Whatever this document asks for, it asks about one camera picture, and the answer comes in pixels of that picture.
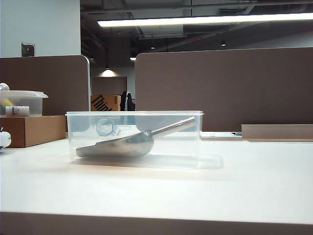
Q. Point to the metal ice scoop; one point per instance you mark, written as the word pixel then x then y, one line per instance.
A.
pixel 127 144

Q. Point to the transparent plastic storage box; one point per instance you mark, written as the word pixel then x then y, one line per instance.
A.
pixel 134 137

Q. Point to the printed cardboard box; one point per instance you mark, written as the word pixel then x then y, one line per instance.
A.
pixel 105 102

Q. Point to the brown cardboard box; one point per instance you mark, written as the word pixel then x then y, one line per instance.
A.
pixel 33 131

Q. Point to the black jacket on chair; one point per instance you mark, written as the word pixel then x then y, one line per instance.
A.
pixel 127 101

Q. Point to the pendant ceiling lamp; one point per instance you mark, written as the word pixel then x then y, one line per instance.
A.
pixel 108 72

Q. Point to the brown desk partition panel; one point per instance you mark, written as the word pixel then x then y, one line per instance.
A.
pixel 220 88
pixel 49 83

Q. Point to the long fluorescent ceiling light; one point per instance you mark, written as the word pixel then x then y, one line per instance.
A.
pixel 205 19

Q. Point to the lidded translucent plastic container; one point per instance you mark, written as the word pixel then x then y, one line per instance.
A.
pixel 20 102

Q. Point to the white labelled bottle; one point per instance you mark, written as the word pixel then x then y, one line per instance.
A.
pixel 17 110

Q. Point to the yellow object in container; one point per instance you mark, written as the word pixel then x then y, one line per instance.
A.
pixel 6 101

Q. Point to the silver cylindrical object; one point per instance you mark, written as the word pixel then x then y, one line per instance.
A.
pixel 3 86

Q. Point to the wall switch plate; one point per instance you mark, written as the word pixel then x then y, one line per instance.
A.
pixel 28 49

